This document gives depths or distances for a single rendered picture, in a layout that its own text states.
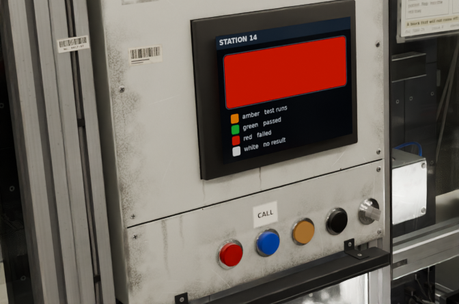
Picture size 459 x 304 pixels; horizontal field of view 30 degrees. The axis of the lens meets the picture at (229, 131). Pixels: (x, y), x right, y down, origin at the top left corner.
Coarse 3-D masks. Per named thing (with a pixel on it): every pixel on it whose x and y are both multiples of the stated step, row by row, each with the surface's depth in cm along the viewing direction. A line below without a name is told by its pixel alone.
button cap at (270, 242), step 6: (264, 234) 114; (270, 234) 114; (276, 234) 115; (264, 240) 114; (270, 240) 114; (276, 240) 115; (264, 246) 114; (270, 246) 114; (276, 246) 115; (264, 252) 114; (270, 252) 115
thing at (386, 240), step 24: (384, 0) 120; (384, 24) 121; (384, 48) 122; (384, 72) 123; (384, 96) 123; (384, 120) 124; (384, 144) 125; (384, 168) 126; (384, 240) 129; (384, 288) 131
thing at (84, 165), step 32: (64, 0) 95; (64, 32) 95; (64, 64) 96; (64, 96) 97; (64, 128) 97; (96, 128) 99; (96, 160) 100; (96, 192) 101; (96, 224) 102; (96, 256) 103; (96, 288) 104
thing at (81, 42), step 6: (84, 36) 96; (60, 42) 95; (66, 42) 95; (72, 42) 96; (78, 42) 96; (84, 42) 97; (60, 48) 95; (66, 48) 96; (72, 48) 96; (78, 48) 96; (84, 48) 97
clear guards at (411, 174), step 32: (416, 0) 123; (448, 0) 127; (416, 32) 125; (448, 32) 128; (416, 64) 126; (448, 64) 129; (416, 96) 127; (448, 96) 131; (416, 128) 128; (448, 128) 132; (416, 160) 130; (448, 160) 133; (416, 192) 131; (448, 192) 135; (416, 224) 132; (448, 224) 136; (416, 256) 134; (448, 256) 138; (352, 288) 127
